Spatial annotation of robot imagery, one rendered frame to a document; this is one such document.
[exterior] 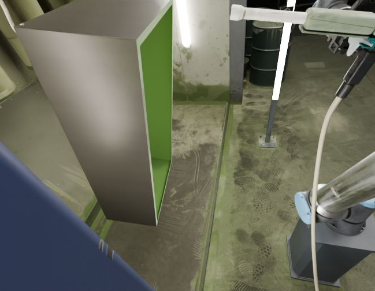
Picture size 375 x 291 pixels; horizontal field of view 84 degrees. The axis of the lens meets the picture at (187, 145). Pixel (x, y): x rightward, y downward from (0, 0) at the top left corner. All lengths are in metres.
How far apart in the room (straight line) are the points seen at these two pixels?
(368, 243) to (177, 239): 1.26
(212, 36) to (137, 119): 2.21
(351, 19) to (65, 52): 0.74
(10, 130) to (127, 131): 1.49
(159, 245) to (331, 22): 1.77
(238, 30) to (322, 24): 2.23
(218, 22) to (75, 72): 2.24
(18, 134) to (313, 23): 2.10
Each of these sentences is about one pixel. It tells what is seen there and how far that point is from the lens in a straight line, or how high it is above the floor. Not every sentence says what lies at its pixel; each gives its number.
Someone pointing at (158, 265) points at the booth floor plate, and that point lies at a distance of 1.89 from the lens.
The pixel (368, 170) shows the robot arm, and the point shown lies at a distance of 0.79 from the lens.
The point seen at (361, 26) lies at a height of 1.61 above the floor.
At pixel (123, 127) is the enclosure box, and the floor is 1.33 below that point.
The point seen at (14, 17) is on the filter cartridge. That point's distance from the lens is 2.08.
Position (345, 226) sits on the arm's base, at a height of 0.70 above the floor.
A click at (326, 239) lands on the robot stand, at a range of 1.34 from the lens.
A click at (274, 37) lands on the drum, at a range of 3.37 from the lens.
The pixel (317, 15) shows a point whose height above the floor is 1.64.
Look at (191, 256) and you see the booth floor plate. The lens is 1.85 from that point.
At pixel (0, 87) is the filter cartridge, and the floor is 1.31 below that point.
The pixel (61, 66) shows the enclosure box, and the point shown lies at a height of 1.58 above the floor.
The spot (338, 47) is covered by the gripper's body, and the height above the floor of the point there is 1.52.
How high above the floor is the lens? 1.79
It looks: 43 degrees down
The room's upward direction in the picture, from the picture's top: 11 degrees counter-clockwise
